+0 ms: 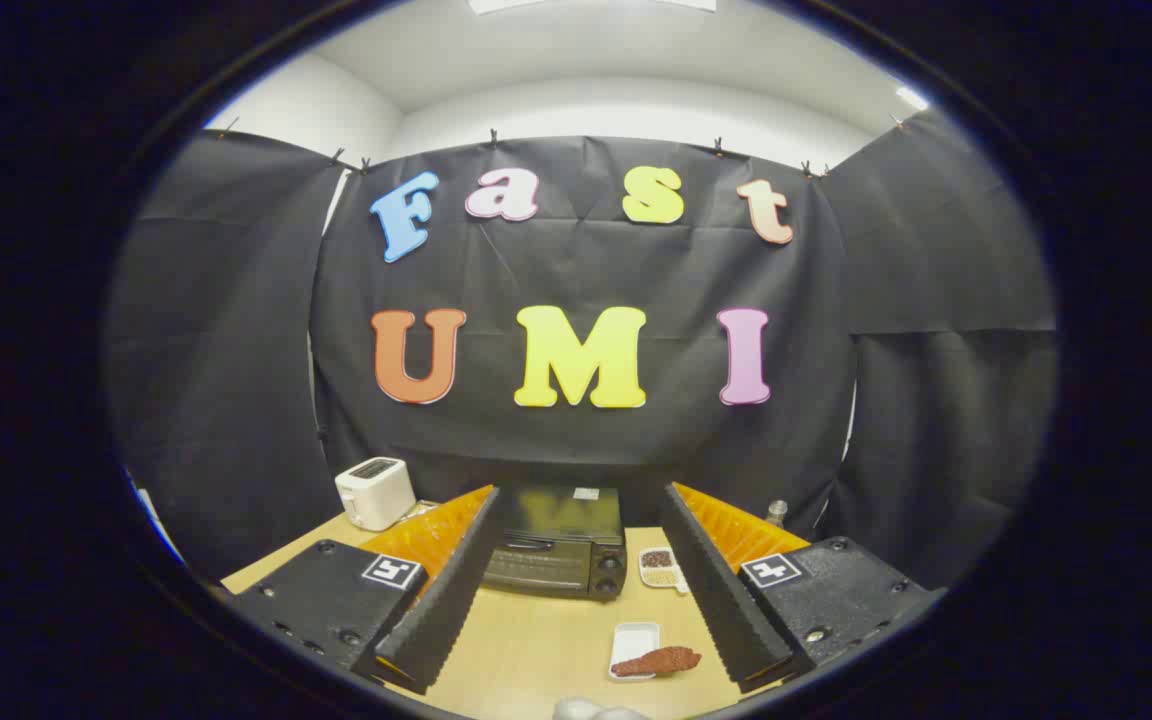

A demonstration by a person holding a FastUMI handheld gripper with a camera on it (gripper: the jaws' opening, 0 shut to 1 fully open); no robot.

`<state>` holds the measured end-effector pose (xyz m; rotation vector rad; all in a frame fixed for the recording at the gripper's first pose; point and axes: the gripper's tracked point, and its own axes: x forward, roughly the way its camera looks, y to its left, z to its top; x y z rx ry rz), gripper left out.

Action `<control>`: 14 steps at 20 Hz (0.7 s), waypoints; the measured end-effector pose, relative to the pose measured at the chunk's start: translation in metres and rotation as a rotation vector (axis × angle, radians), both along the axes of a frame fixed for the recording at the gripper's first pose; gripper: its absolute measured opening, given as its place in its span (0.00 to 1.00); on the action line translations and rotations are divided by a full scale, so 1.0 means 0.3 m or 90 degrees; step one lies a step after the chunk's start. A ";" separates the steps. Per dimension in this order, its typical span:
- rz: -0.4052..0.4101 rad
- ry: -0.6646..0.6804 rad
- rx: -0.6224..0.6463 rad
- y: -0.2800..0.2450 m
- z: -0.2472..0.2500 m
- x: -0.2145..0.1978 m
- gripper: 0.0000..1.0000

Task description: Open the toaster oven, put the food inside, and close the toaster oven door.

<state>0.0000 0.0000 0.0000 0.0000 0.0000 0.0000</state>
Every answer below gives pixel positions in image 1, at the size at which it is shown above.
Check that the clear glass bottle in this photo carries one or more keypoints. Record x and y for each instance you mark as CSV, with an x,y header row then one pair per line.
x,y
777,513

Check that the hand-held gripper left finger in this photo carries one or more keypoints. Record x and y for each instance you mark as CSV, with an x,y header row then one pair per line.
x,y
451,600

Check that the white rectangular dish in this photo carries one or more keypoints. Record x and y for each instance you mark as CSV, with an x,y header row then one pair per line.
x,y
636,636

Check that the reddish brown meat piece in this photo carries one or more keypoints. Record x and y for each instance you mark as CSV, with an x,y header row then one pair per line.
x,y
661,661

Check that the black toaster oven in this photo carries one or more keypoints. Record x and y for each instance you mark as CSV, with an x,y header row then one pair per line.
x,y
556,560

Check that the ceiling light panel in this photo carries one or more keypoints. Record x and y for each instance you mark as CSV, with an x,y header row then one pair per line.
x,y
496,4

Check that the white divided dish with beans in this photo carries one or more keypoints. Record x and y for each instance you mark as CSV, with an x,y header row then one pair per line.
x,y
658,570

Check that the clear glass jar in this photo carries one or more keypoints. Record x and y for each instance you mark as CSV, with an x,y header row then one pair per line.
x,y
423,507

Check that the white bread toaster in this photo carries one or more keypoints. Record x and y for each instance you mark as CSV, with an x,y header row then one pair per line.
x,y
376,495

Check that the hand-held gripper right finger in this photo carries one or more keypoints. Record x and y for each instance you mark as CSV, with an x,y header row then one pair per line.
x,y
716,600

